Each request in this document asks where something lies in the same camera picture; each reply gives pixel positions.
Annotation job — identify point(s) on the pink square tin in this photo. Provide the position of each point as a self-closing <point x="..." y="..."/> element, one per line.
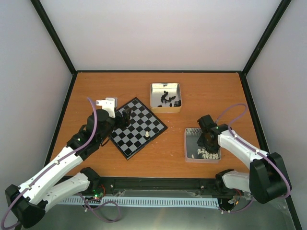
<point x="190" y="142"/>

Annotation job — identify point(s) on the black and silver chessboard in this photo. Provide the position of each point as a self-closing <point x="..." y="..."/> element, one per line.
<point x="130" y="140"/>

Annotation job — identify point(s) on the black chess pieces pile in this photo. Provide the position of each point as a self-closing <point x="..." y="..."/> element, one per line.
<point x="169" y="101"/>

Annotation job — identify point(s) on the white chess pieces pile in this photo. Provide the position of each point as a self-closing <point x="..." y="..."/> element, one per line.
<point x="203" y="154"/>

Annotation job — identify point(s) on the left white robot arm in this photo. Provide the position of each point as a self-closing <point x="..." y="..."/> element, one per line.
<point x="31" y="200"/>

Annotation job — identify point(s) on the black aluminium frame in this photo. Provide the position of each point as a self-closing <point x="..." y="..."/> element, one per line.
<point x="242" y="74"/>

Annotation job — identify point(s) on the light blue cable duct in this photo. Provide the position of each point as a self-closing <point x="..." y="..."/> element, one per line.
<point x="155" y="201"/>

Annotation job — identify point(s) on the gold square tin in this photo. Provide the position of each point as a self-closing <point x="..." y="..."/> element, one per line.
<point x="156" y="90"/>

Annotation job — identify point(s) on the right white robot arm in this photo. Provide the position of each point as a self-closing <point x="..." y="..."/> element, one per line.
<point x="267" y="178"/>

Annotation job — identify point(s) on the green lit circuit board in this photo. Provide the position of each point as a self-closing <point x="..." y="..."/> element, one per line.
<point x="99" y="192"/>

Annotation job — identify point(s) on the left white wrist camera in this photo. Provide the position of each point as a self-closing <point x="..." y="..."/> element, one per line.
<point x="108" y="104"/>

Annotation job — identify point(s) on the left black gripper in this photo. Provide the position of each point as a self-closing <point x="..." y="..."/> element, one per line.
<point x="121" y="124"/>

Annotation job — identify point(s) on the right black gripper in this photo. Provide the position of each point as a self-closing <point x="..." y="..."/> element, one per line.
<point x="200" y="143"/>

